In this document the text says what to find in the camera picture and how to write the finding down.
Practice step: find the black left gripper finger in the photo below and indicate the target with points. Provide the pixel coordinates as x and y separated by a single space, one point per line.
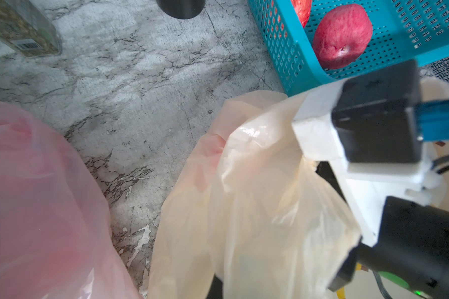
216 289

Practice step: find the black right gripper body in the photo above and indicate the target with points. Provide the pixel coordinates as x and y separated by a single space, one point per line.
405 235

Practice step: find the cream banana print plastic bag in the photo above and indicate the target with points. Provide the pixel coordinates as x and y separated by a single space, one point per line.
249 208

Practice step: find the pink plastic bag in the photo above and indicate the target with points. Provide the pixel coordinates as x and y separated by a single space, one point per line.
55 232

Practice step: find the teal plastic basket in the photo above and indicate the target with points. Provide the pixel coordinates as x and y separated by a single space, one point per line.
402 30

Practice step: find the black cylindrical cup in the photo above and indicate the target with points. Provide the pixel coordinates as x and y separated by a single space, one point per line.
181 9

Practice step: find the glass herb spice jar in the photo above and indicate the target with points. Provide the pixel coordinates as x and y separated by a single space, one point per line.
27 30

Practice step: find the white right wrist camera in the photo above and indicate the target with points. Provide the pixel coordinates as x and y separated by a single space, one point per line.
378 131

